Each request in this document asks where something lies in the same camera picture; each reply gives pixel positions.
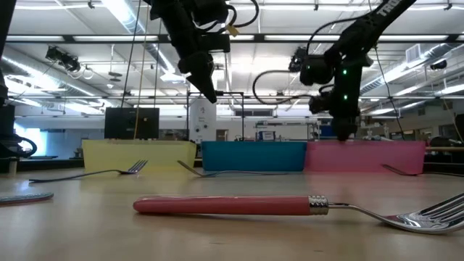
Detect yellow plastic bin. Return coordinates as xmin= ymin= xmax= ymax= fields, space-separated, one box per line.
xmin=82 ymin=140 xmax=198 ymax=173

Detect black right camera cable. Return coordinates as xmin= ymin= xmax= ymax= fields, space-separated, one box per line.
xmin=252 ymin=70 xmax=316 ymax=106

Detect white cabinet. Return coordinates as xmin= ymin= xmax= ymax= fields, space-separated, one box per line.
xmin=188 ymin=98 xmax=218 ymax=143

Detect black camera cable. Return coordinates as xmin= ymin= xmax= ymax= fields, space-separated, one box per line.
xmin=217 ymin=0 xmax=260 ymax=37
xmin=252 ymin=70 xmax=316 ymax=106

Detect white cable loops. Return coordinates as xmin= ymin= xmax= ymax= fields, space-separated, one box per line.
xmin=67 ymin=64 xmax=94 ymax=80

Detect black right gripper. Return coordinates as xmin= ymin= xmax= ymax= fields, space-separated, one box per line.
xmin=309 ymin=59 xmax=363 ymax=142

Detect pink plastic bin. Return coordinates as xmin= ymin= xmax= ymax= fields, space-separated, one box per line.
xmin=304 ymin=140 xmax=427 ymax=175

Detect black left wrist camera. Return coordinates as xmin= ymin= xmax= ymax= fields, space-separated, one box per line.
xmin=194 ymin=0 xmax=231 ymax=54

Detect black ceiling mounted device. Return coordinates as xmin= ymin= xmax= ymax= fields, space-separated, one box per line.
xmin=45 ymin=46 xmax=81 ymax=73

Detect white ceiling vent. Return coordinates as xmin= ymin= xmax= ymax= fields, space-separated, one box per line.
xmin=405 ymin=43 xmax=422 ymax=63

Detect black ceiling light rail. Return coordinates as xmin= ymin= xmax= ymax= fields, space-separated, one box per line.
xmin=7 ymin=33 xmax=464 ymax=44

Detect dark box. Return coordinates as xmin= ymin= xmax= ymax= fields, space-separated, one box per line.
xmin=0 ymin=103 xmax=16 ymax=137

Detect pink handled fork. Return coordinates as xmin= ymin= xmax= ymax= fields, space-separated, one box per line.
xmin=133 ymin=193 xmax=464 ymax=235

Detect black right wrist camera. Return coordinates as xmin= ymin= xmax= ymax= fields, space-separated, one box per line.
xmin=289 ymin=46 xmax=309 ymax=73

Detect black curved hose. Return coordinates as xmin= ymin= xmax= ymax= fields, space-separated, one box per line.
xmin=0 ymin=133 xmax=38 ymax=159

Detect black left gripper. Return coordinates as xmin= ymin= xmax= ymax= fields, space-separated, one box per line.
xmin=159 ymin=0 xmax=218 ymax=104

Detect black monitor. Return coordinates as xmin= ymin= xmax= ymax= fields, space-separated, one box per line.
xmin=104 ymin=107 xmax=160 ymax=141

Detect blue plastic bin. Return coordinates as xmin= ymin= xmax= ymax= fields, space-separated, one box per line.
xmin=201 ymin=141 xmax=308 ymax=173

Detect blue handled fork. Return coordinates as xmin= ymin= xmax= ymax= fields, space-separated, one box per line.
xmin=0 ymin=192 xmax=55 ymax=207

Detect black metal frame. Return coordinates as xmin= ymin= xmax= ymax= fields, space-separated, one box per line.
xmin=186 ymin=89 xmax=246 ymax=141

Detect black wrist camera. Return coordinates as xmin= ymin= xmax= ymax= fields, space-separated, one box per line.
xmin=194 ymin=0 xmax=231 ymax=54
xmin=289 ymin=46 xmax=309 ymax=73

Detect long black hanging cable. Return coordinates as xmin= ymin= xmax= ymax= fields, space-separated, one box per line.
xmin=373 ymin=46 xmax=407 ymax=142

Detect black left camera cable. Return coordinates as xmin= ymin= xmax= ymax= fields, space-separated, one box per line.
xmin=217 ymin=0 xmax=260 ymax=37

